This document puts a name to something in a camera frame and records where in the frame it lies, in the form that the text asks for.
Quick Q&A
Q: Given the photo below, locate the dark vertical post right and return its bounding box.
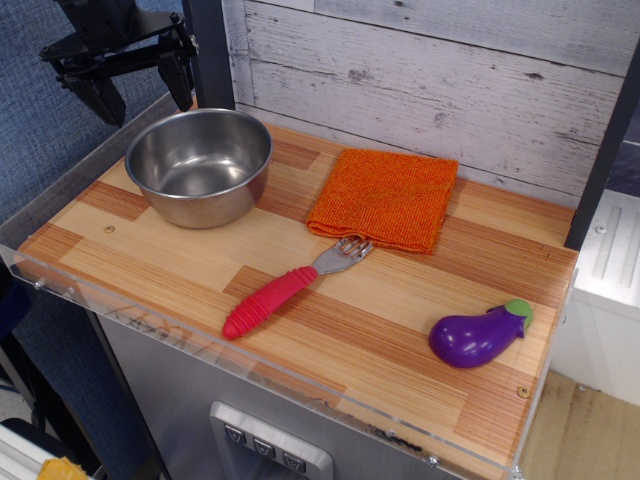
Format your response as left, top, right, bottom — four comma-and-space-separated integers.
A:
562, 0, 640, 251

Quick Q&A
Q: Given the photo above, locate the silver control panel with buttons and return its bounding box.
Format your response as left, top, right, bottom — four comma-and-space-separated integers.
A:
209, 401, 334, 479

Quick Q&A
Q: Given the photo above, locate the white cabinet at right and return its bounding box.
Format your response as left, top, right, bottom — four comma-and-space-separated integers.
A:
550, 190, 639, 405

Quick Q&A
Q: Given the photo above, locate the fork with red handle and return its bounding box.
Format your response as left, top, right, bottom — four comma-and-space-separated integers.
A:
222, 237, 374, 340

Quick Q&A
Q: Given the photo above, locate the purple toy eggplant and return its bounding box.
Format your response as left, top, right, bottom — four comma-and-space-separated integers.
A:
429, 299, 533, 369

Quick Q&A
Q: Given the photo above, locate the clear acrylic front guard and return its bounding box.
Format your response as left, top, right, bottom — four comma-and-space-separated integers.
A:
1, 248, 521, 479

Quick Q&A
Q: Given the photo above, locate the orange folded cloth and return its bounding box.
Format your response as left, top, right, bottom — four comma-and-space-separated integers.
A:
306, 148, 458, 255

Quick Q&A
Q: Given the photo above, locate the stainless steel bowl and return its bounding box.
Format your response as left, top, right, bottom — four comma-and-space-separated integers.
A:
125, 108, 274, 229

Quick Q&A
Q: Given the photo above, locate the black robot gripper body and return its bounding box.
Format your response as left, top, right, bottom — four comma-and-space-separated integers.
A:
39, 1, 197, 88

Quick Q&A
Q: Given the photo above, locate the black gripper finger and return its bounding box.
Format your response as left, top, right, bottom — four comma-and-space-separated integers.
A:
67, 77, 126, 127
158, 51, 193, 112

